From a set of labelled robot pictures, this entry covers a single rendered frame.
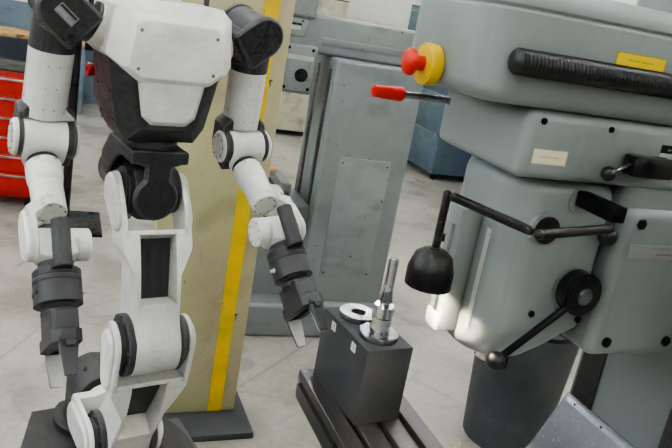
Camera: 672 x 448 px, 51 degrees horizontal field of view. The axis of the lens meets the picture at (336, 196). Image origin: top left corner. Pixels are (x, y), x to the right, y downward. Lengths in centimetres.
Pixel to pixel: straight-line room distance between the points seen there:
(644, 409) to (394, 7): 972
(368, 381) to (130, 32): 89
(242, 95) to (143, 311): 55
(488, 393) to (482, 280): 223
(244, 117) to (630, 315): 96
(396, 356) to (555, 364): 172
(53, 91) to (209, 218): 141
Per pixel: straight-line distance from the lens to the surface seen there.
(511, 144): 102
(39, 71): 154
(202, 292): 296
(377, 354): 157
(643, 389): 154
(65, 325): 136
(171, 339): 164
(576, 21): 101
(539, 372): 324
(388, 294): 157
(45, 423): 221
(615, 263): 119
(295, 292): 152
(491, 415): 338
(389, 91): 112
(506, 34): 96
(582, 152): 107
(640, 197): 119
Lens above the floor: 182
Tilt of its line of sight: 15 degrees down
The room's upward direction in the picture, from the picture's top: 10 degrees clockwise
